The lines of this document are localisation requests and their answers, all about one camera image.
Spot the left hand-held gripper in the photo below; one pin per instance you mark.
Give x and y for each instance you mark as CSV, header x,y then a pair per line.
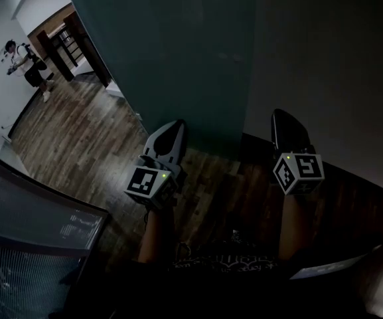
x,y
151,184

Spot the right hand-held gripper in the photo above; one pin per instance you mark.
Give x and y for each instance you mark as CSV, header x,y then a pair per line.
x,y
299,173

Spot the glass door with dark frame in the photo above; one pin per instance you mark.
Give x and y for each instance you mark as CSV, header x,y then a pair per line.
x,y
28,218

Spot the person's right forearm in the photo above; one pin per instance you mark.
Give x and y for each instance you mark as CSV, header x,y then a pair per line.
x,y
294,224

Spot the person's left forearm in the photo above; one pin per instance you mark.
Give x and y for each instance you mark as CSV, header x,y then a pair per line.
x,y
156,236

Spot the white plinth block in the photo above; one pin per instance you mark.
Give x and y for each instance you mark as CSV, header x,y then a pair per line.
x,y
115,90

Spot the dark wooden shelf rack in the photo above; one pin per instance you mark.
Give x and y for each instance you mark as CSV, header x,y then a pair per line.
x,y
65,45

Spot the white card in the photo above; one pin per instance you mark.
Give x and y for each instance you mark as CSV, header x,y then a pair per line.
x,y
330,268

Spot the person's black printed shirt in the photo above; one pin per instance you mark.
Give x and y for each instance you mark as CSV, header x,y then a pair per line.
x,y
231,291

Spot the dark wooden post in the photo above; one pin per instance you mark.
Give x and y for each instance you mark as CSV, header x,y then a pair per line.
x,y
88,52
56,58

